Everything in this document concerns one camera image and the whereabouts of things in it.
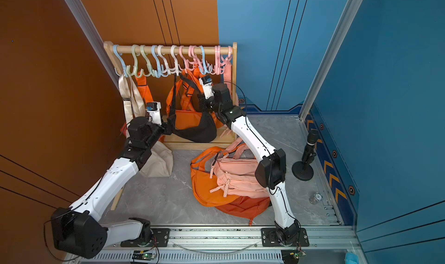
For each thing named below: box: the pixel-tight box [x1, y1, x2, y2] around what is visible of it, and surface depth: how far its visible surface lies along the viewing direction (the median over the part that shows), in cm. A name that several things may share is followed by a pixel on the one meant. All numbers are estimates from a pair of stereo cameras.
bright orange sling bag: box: [190, 147, 240, 207], surface depth 84 cm
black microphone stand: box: [291, 129, 320, 182], surface depth 89 cm
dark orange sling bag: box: [215, 196, 271, 226], surface depth 79 cm
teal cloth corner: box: [345, 251, 360, 264], surface depth 67 cm
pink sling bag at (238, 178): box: [209, 161, 270, 199], surface depth 79 cm
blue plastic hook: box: [112, 44, 129, 78], surface depth 71 cm
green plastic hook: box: [126, 44, 141, 77], surface depth 73 cm
